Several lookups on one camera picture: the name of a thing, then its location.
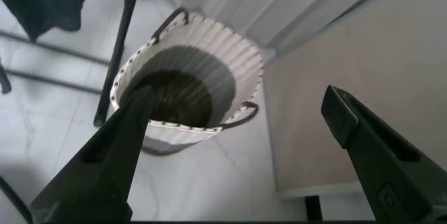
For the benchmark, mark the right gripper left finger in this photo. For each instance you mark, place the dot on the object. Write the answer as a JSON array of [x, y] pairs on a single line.
[[97, 175]]

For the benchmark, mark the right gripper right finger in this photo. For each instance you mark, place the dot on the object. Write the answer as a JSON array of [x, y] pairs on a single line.
[[391, 168]]

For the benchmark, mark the white laundry basket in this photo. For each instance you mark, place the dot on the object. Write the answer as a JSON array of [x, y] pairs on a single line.
[[223, 39]]

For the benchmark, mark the dark grey long-sleeved shirt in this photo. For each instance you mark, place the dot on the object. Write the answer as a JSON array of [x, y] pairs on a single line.
[[45, 0]]

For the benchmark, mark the white curtain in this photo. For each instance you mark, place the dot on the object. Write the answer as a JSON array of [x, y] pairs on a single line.
[[244, 0]]

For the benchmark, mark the black clothes rack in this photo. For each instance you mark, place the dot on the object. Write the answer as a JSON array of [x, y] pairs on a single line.
[[120, 42]]

